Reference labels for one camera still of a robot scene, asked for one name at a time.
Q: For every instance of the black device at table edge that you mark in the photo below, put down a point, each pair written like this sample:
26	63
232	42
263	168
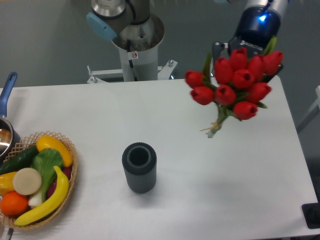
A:
311	212

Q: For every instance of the woven wicker basket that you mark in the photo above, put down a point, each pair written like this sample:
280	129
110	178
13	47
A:
26	143

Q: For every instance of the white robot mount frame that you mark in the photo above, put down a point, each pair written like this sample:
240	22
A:
165	72

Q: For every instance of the dark red radish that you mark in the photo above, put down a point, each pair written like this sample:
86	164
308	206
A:
68	172

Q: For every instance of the orange fruit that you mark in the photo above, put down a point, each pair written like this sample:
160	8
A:
14	204

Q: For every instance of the green bok choy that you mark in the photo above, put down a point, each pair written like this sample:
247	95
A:
44	163

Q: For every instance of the green cucumber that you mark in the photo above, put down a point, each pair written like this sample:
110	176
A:
19	161

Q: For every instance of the yellow bell pepper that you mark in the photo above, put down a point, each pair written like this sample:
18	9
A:
6	183

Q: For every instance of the yellow banana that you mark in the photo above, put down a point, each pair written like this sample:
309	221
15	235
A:
50	205

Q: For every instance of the blue handled saucepan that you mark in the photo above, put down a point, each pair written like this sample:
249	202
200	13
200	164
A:
8	135

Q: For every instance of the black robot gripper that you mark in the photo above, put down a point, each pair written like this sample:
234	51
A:
257	25

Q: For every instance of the beige round disc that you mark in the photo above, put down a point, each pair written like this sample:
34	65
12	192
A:
27	181

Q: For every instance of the white frame at right edge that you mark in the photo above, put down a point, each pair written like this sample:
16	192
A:
310	113

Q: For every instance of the dark grey ribbed vase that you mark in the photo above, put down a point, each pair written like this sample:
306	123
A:
139	161

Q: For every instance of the red tulip bouquet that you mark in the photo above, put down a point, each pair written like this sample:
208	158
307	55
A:
237	88

